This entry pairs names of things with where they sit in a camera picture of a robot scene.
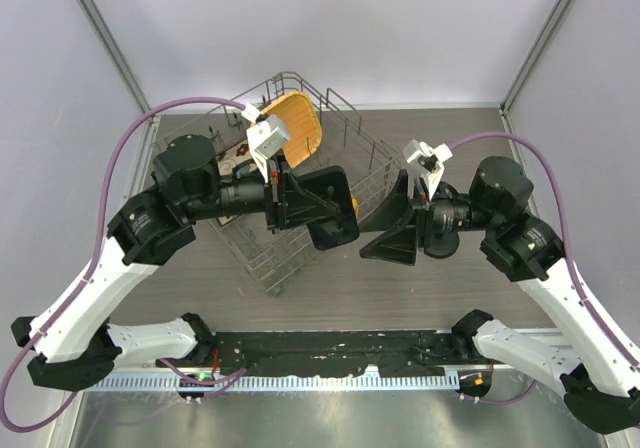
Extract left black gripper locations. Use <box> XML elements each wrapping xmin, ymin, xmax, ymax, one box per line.
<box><xmin>184</xmin><ymin>148</ymin><xmax>336</xmax><ymax>234</ymax></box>

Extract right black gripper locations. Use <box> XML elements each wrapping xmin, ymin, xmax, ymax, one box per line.
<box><xmin>356</xmin><ymin>167</ymin><xmax>495</xmax><ymax>262</ymax></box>

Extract black smartphone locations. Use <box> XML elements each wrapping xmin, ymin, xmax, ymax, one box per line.
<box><xmin>304</xmin><ymin>165</ymin><xmax>358</xmax><ymax>225</ymax></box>

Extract black phone stand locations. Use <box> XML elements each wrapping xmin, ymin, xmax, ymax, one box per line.
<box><xmin>423</xmin><ymin>182</ymin><xmax>460</xmax><ymax>259</ymax></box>

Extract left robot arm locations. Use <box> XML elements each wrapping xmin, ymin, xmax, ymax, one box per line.
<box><xmin>11</xmin><ymin>135</ymin><xmax>359</xmax><ymax>392</ymax></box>

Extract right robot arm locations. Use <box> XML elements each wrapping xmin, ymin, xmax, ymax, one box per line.
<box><xmin>360</xmin><ymin>156</ymin><xmax>639</xmax><ymax>434</ymax></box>

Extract yellow bowl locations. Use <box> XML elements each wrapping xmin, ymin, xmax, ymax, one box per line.
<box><xmin>351</xmin><ymin>195</ymin><xmax>360</xmax><ymax>217</ymax></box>

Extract floral square plate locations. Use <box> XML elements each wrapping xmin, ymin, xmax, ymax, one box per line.
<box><xmin>214</xmin><ymin>140</ymin><xmax>261</xmax><ymax>227</ymax></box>

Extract woven yellow tray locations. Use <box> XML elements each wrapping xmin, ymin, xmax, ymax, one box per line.
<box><xmin>261</xmin><ymin>91</ymin><xmax>323</xmax><ymax>168</ymax></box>

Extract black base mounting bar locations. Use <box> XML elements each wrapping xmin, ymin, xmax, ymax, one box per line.
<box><xmin>170</xmin><ymin>330</ymin><xmax>487</xmax><ymax>378</ymax></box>

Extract grey wire dish rack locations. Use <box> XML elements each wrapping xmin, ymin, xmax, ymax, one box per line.
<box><xmin>153</xmin><ymin>71</ymin><xmax>409</xmax><ymax>297</ymax></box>

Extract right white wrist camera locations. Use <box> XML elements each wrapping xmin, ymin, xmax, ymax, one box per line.
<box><xmin>402</xmin><ymin>140</ymin><xmax>453</xmax><ymax>198</ymax></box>

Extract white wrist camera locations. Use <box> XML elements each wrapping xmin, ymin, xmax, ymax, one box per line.
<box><xmin>402</xmin><ymin>140</ymin><xmax>453</xmax><ymax>198</ymax></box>
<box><xmin>241</xmin><ymin>104</ymin><xmax>290</xmax><ymax>182</ymax></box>

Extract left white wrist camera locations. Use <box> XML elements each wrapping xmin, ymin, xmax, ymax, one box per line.
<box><xmin>241</xmin><ymin>104</ymin><xmax>290</xmax><ymax>182</ymax></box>

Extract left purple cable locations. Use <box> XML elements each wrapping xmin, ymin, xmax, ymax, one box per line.
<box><xmin>0</xmin><ymin>96</ymin><xmax>249</xmax><ymax>432</ymax></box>

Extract white slotted cable duct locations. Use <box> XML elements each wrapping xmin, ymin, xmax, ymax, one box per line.
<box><xmin>89</xmin><ymin>370</ymin><xmax>460</xmax><ymax>393</ymax></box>

